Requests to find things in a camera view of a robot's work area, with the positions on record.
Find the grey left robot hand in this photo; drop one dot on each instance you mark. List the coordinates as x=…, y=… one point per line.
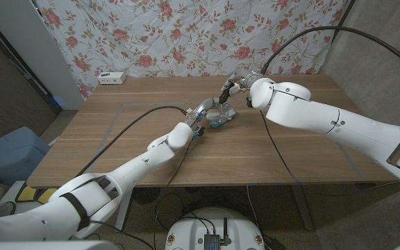
x=207, y=104

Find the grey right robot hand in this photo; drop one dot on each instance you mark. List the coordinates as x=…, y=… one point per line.
x=243, y=78

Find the black trigger spray cap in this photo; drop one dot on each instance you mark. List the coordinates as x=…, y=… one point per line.
x=225, y=95

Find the clear plastic bottle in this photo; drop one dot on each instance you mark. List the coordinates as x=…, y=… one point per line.
x=227, y=109

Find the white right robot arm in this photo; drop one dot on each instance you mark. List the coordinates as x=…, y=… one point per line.
x=325, y=118

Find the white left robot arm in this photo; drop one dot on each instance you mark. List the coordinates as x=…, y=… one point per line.
x=116, y=173

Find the teal toy phone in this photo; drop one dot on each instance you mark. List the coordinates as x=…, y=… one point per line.
x=218, y=123

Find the floral backdrop cloth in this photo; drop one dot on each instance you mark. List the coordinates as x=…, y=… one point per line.
x=186, y=34

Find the white power strip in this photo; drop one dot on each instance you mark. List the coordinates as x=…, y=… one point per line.
x=111, y=78

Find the black round floor fan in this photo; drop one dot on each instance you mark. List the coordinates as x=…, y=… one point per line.
x=146, y=195

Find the black backdrop stand pole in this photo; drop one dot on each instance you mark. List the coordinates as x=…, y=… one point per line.
x=344, y=17

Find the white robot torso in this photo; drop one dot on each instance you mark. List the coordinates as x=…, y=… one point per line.
x=193, y=229

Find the white table leg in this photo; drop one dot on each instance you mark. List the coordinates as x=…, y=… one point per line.
x=123, y=212

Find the grey table leg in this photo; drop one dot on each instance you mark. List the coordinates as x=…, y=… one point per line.
x=302, y=208

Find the yellow black floor pad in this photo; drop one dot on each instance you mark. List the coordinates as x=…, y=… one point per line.
x=45, y=195
x=26, y=193

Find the white partition board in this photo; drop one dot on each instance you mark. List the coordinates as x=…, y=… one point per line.
x=30, y=41

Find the blue storage bin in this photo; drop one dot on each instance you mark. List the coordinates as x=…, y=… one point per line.
x=9, y=152

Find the grey sneaker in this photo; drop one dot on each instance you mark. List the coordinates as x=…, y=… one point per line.
x=3, y=209

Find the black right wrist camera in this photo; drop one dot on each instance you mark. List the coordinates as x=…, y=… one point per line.
x=249, y=102

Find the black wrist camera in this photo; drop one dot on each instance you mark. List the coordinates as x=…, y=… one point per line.
x=199, y=132
x=249, y=102

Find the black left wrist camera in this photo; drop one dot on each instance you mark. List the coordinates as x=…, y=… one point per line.
x=199, y=132

